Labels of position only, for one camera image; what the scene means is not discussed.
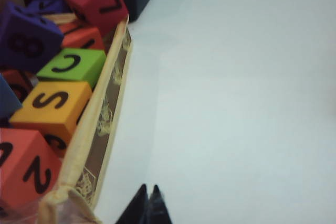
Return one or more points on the red block L and 7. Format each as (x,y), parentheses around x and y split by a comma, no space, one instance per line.
(89,1)

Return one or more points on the red block 2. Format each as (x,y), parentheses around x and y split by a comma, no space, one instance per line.
(21,150)

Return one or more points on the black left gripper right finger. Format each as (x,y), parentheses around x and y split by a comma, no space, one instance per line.
(158,211)

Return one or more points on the green block C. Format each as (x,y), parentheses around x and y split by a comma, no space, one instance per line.
(86,61)

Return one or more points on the orange block S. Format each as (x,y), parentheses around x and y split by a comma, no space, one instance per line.
(71,111)

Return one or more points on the dark red block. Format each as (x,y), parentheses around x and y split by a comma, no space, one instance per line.
(15,77)

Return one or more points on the cream patterned block tray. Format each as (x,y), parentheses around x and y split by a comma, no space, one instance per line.
(105,129)

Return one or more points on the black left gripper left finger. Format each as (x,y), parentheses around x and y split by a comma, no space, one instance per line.
(136,211)

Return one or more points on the violet block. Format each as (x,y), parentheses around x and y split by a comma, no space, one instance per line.
(50,5)

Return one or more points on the red-orange block with 1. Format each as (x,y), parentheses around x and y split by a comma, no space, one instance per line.
(84,37)

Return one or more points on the blue block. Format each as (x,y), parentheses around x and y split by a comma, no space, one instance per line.
(8,98)

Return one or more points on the purple block 8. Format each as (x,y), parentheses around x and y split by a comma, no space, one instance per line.
(23,24)

